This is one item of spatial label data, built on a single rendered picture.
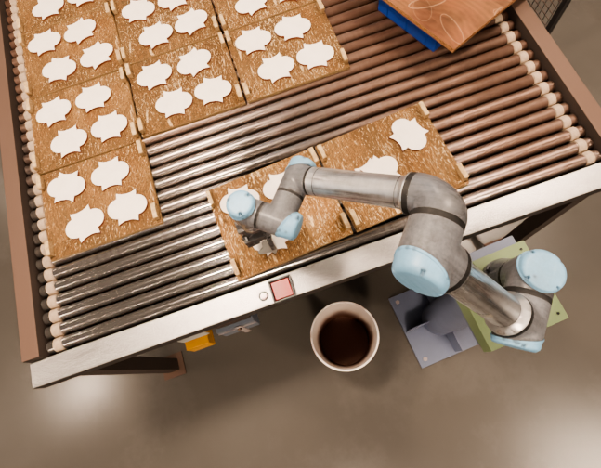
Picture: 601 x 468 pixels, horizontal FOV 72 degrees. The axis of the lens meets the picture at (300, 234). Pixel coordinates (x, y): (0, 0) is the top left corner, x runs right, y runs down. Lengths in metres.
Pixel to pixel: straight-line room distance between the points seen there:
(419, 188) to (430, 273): 0.19
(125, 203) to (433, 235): 1.11
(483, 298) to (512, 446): 1.47
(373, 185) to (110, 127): 1.14
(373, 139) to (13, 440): 2.38
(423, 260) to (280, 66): 1.10
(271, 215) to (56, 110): 1.15
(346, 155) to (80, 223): 0.97
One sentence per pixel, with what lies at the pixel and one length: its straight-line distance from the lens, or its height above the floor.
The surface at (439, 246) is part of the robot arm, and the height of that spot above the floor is 1.46.
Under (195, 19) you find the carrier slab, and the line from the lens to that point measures 1.96.
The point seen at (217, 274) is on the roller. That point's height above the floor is 0.92.
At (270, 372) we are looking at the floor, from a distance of 2.27.
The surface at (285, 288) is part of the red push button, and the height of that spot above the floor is 0.93.
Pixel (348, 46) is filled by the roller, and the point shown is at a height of 0.92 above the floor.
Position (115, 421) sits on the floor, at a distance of 2.54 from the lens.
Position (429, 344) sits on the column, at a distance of 2.27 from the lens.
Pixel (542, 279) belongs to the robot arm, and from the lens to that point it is 1.19.
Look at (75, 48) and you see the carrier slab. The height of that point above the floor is 0.94.
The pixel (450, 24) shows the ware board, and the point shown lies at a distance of 1.70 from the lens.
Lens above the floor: 2.23
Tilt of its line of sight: 71 degrees down
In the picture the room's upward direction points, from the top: 18 degrees counter-clockwise
